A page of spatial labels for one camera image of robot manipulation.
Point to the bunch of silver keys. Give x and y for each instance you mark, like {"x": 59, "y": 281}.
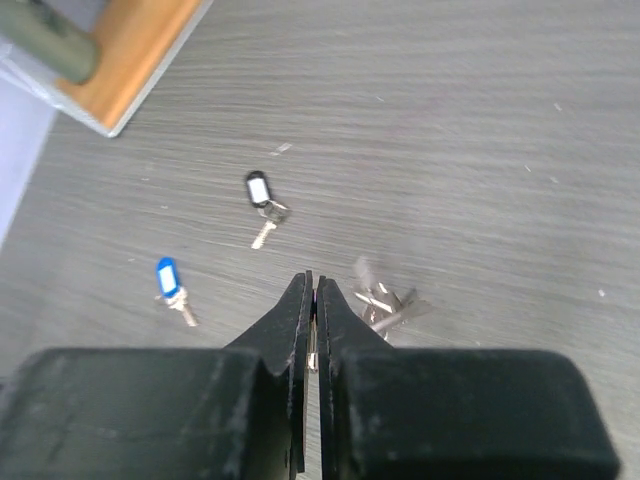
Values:
{"x": 383, "y": 309}

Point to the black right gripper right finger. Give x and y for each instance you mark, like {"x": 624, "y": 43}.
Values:
{"x": 450, "y": 413}

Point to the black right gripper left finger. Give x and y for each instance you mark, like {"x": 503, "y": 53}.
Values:
{"x": 236, "y": 412}

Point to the white wire shelf rack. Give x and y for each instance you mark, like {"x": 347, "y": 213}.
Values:
{"x": 138, "y": 40}

